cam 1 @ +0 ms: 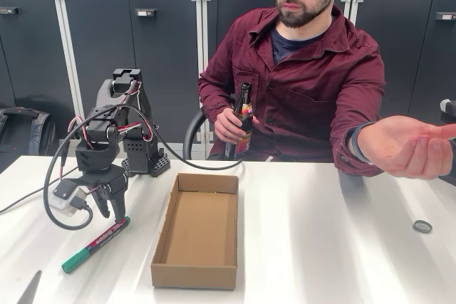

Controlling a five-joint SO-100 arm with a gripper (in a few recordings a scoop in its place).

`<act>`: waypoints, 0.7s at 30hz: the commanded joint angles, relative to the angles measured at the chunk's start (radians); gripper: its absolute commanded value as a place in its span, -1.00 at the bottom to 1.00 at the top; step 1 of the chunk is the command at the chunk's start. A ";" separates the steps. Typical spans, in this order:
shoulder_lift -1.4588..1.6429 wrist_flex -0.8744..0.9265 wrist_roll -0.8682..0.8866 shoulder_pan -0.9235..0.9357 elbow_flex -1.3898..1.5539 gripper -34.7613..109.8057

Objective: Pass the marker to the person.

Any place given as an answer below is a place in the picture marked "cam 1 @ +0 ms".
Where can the green edding marker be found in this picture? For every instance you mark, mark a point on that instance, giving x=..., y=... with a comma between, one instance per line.
x=96, y=245

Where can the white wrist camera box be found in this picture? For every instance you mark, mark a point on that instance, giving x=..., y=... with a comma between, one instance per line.
x=64, y=193

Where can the smartwatch with dark band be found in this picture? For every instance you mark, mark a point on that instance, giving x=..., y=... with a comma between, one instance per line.
x=356, y=147

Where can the bearded man in maroon jacket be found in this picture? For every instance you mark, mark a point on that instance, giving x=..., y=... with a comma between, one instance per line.
x=303, y=79

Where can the dark glass beer bottle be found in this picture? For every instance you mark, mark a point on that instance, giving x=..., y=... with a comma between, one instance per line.
x=244, y=103

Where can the person's left hand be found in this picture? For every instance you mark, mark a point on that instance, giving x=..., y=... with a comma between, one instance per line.
x=402, y=147

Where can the black robot arm with white part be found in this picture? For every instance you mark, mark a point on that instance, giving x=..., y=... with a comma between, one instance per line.
x=449, y=108

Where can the person's right hand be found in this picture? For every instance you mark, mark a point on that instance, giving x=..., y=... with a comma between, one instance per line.
x=226, y=126

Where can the person's left forearm maroon sleeve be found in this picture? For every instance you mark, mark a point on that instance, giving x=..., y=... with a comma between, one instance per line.
x=342, y=154

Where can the grey pointed flat object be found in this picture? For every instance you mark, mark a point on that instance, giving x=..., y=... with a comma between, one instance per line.
x=30, y=291

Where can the black office chair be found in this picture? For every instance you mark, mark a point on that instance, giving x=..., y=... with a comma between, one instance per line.
x=189, y=133

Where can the open brown cardboard box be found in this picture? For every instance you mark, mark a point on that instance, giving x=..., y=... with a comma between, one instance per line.
x=199, y=225

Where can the black backpack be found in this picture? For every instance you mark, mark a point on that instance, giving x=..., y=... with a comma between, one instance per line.
x=28, y=133

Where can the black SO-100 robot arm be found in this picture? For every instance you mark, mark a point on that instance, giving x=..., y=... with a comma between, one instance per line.
x=107, y=126

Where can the metal bottle cap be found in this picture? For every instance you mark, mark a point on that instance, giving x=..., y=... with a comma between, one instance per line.
x=422, y=226

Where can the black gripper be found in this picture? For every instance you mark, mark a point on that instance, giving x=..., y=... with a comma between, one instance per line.
x=113, y=184

